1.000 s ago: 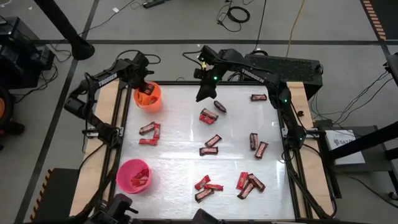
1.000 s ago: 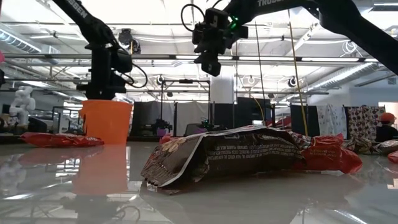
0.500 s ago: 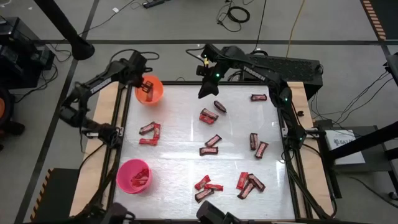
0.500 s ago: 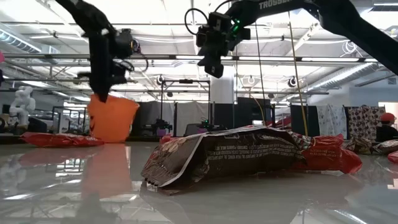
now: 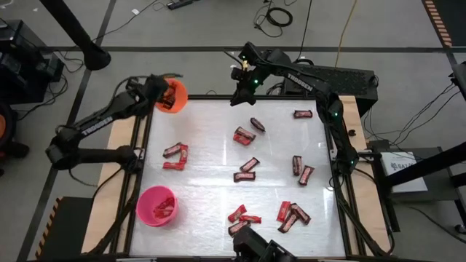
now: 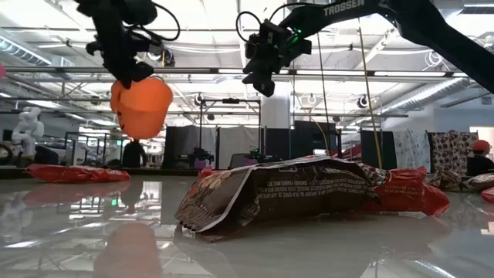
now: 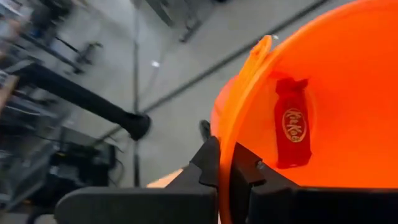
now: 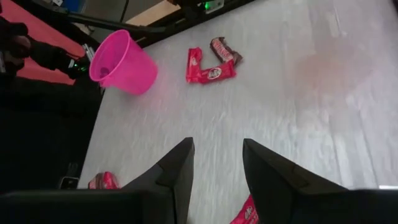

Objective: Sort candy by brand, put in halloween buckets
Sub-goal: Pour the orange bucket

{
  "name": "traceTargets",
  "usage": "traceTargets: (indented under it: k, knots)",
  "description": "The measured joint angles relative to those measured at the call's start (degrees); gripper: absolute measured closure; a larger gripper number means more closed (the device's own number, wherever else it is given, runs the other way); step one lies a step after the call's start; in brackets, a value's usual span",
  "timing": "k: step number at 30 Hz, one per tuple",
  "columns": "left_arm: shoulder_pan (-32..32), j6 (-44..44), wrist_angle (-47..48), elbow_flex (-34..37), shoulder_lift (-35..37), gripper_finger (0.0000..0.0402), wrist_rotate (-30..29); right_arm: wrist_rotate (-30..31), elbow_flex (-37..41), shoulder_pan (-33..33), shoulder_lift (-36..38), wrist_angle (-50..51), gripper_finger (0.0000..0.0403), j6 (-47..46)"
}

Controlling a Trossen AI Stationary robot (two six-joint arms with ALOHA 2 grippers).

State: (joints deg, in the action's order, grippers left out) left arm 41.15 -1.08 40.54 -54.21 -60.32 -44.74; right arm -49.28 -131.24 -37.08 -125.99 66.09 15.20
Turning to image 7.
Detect black table leg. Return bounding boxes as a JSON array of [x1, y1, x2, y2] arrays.
[[12, 62, 152, 141]]

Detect orange plastic halloween bucket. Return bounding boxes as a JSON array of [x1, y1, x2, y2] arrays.
[[210, 0, 398, 224]]

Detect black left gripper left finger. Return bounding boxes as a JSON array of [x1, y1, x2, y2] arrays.
[[54, 136, 220, 224]]

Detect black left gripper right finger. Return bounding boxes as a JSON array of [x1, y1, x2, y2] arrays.
[[231, 142, 398, 224]]

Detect black equipment cases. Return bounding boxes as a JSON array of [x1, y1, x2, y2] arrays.
[[30, 127, 118, 200]]

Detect red KitKat candy bar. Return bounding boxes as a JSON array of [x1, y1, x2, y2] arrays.
[[273, 77, 313, 169]]

